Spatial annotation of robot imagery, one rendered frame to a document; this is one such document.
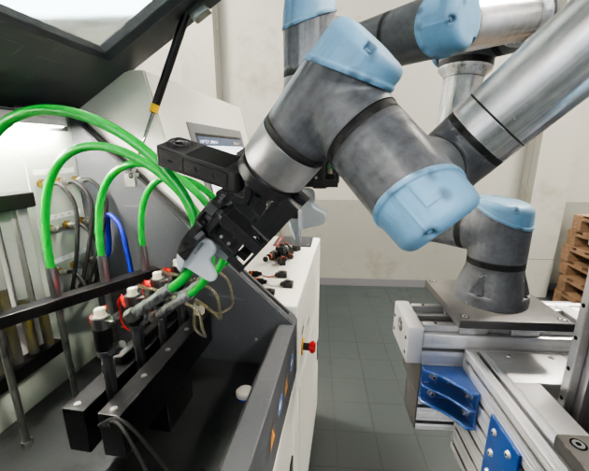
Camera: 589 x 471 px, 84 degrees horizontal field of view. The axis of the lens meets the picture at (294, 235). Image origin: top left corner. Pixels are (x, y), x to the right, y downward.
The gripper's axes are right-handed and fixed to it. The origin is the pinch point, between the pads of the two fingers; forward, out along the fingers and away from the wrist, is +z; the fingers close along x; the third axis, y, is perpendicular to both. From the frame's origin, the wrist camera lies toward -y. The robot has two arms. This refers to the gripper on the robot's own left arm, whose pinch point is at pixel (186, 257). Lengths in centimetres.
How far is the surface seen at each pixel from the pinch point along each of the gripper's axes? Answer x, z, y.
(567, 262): 289, 3, 214
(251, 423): -4.5, 13.3, 24.9
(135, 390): -7.6, 24.3, 7.8
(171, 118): 39, 11, -33
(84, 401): -12.4, 27.3, 3.1
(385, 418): 86, 90, 116
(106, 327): -6.6, 17.1, -2.2
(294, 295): 35.5, 24.0, 22.3
